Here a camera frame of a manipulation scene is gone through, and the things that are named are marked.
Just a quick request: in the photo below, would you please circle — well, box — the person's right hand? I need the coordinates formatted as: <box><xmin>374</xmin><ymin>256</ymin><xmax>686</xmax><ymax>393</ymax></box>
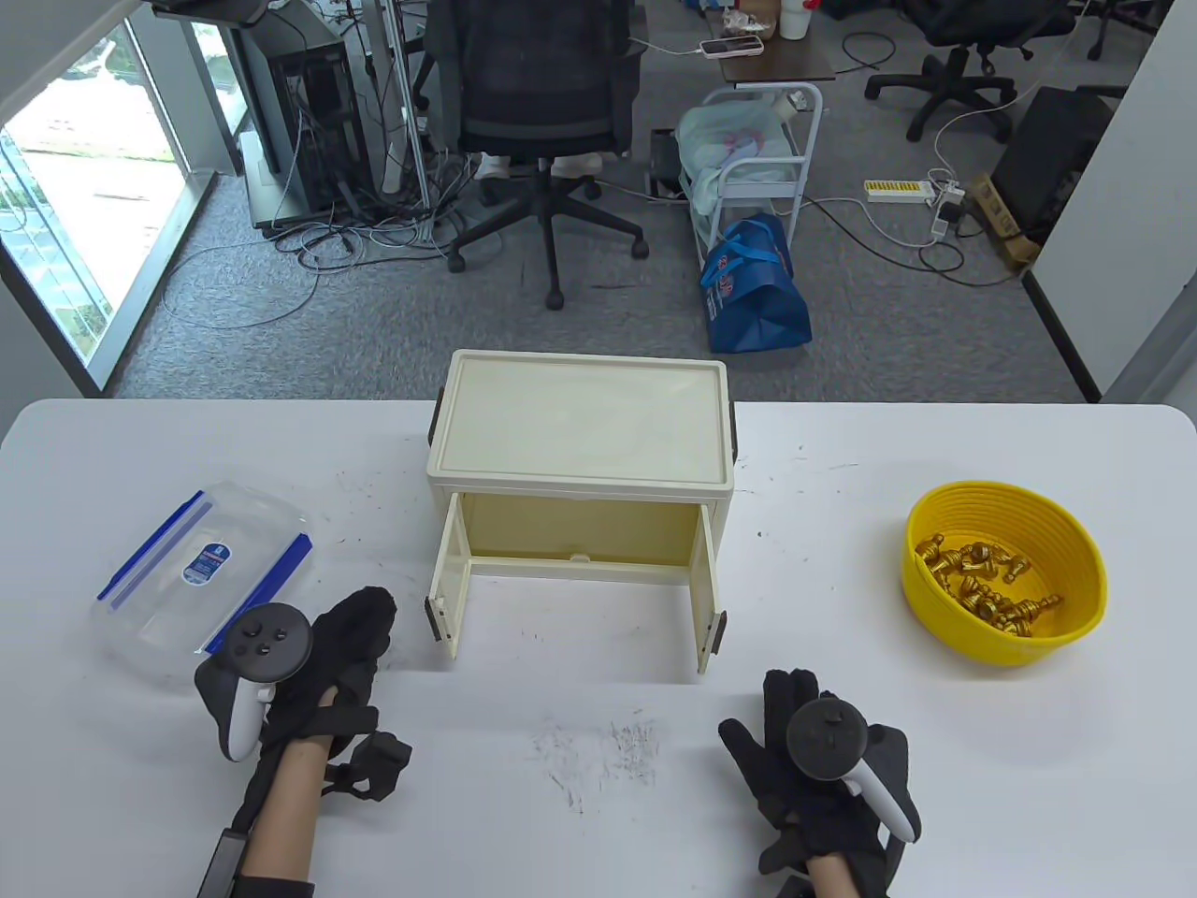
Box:
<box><xmin>718</xmin><ymin>668</ymin><xmax>910</xmax><ymax>876</ymax></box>

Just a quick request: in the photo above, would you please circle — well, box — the person's left hand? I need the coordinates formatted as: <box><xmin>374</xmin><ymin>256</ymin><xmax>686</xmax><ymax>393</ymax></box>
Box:
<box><xmin>260</xmin><ymin>587</ymin><xmax>398</xmax><ymax>751</ymax></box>

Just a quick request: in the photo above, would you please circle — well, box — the clear plastic box lid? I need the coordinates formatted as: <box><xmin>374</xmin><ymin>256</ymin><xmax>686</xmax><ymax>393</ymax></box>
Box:
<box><xmin>98</xmin><ymin>485</ymin><xmax>312</xmax><ymax>665</ymax></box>

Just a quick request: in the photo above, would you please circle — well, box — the clear plastic box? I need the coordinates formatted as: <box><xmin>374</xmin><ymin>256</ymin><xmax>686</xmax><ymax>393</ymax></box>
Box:
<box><xmin>90</xmin><ymin>482</ymin><xmax>314</xmax><ymax>690</ymax></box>

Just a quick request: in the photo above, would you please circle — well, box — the pile of gold chess pieces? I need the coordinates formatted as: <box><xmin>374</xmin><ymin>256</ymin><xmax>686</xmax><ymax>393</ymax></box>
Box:
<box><xmin>915</xmin><ymin>531</ymin><xmax>1064</xmax><ymax>639</ymax></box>

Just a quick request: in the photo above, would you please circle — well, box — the cream plastic cabinet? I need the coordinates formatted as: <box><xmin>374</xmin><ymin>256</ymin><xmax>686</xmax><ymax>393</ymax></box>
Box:
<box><xmin>425</xmin><ymin>351</ymin><xmax>742</xmax><ymax>676</ymax></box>

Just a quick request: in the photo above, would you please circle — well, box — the yellow ribbed bowl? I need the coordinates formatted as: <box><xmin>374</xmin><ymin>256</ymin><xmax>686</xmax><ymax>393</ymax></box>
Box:
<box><xmin>901</xmin><ymin>481</ymin><xmax>1109</xmax><ymax>667</ymax></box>

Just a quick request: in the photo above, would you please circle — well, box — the person's left forearm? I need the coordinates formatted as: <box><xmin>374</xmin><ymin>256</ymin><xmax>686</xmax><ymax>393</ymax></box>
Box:
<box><xmin>245</xmin><ymin>739</ymin><xmax>338</xmax><ymax>885</ymax></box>

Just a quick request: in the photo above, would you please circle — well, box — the black forearm pack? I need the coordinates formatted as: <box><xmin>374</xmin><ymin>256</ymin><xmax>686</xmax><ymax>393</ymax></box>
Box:
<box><xmin>196</xmin><ymin>828</ymin><xmax>314</xmax><ymax>898</ymax></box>

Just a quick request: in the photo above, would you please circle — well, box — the black floor box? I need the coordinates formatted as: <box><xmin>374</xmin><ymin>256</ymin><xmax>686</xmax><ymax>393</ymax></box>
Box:
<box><xmin>648</xmin><ymin>129</ymin><xmax>684</xmax><ymax>199</ymax></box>

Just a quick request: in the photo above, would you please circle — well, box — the cardboard box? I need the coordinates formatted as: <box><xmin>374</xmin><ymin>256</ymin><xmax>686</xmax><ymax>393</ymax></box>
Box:
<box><xmin>971</xmin><ymin>173</ymin><xmax>1042</xmax><ymax>268</ymax></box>

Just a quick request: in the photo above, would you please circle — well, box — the grey handheld controller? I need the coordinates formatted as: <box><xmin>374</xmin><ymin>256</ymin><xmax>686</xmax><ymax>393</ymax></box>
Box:
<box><xmin>786</xmin><ymin>697</ymin><xmax>922</xmax><ymax>843</ymax></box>
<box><xmin>194</xmin><ymin>603</ymin><xmax>314</xmax><ymax>763</ymax></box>

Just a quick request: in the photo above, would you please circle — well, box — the blue shopping bag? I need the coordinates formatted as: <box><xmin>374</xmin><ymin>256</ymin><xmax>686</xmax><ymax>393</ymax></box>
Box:
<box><xmin>700</xmin><ymin>213</ymin><xmax>813</xmax><ymax>355</ymax></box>

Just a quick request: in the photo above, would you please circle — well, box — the black computer tower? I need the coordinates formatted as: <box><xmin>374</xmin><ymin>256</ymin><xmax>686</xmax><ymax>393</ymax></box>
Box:
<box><xmin>229</xmin><ymin>9</ymin><xmax>375</xmax><ymax>230</ymax></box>

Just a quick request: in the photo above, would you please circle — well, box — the white desk leg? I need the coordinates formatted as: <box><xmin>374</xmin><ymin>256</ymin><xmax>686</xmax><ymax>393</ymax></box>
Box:
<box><xmin>374</xmin><ymin>0</ymin><xmax>412</xmax><ymax>193</ymax></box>

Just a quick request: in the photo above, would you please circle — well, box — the glass window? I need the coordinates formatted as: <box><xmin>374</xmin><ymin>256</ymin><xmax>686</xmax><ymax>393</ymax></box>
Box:
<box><xmin>0</xmin><ymin>19</ymin><xmax>249</xmax><ymax>366</ymax></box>

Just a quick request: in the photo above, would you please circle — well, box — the white rolling cart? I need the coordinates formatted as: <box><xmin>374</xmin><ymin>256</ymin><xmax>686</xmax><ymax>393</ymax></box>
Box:
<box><xmin>692</xmin><ymin>82</ymin><xmax>824</xmax><ymax>272</ymax></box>

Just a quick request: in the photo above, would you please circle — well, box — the black mesh office chair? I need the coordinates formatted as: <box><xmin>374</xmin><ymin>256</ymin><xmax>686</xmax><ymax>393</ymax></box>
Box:
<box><xmin>411</xmin><ymin>0</ymin><xmax>651</xmax><ymax>311</ymax></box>

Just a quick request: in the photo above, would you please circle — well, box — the white plastic bag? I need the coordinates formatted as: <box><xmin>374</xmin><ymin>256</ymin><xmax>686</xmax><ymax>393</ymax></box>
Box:
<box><xmin>676</xmin><ymin>101</ymin><xmax>782</xmax><ymax>244</ymax></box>

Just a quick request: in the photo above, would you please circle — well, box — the black equipment case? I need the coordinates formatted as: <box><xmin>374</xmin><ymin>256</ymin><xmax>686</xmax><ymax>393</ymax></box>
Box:
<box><xmin>991</xmin><ymin>86</ymin><xmax>1118</xmax><ymax>246</ymax></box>

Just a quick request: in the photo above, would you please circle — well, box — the brown side table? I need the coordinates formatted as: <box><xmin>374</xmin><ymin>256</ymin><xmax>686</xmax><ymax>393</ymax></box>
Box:
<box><xmin>703</xmin><ymin>0</ymin><xmax>836</xmax><ymax>87</ymax></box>

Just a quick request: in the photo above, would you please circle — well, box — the snack packet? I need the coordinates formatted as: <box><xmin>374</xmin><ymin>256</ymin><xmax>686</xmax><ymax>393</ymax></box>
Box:
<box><xmin>720</xmin><ymin>0</ymin><xmax>782</xmax><ymax>38</ymax></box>

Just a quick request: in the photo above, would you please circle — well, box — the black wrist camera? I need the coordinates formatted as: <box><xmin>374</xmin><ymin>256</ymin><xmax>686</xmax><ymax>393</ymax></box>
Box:
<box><xmin>323</xmin><ymin>730</ymin><xmax>413</xmax><ymax>803</ymax></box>

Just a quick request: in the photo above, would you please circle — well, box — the tangle of floor cables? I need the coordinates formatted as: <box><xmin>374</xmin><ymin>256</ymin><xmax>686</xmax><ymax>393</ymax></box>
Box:
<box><xmin>159</xmin><ymin>140</ymin><xmax>487</xmax><ymax>328</ymax></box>

